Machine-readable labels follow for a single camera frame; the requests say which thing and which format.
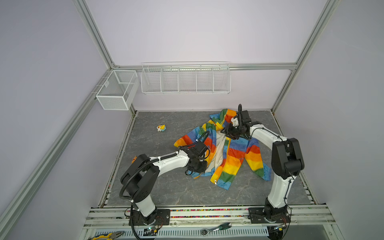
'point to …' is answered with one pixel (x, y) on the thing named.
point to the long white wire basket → (185, 77)
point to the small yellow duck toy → (161, 128)
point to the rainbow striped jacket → (228, 154)
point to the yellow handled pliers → (108, 236)
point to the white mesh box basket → (118, 90)
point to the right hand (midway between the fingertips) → (222, 133)
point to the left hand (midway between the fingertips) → (203, 171)
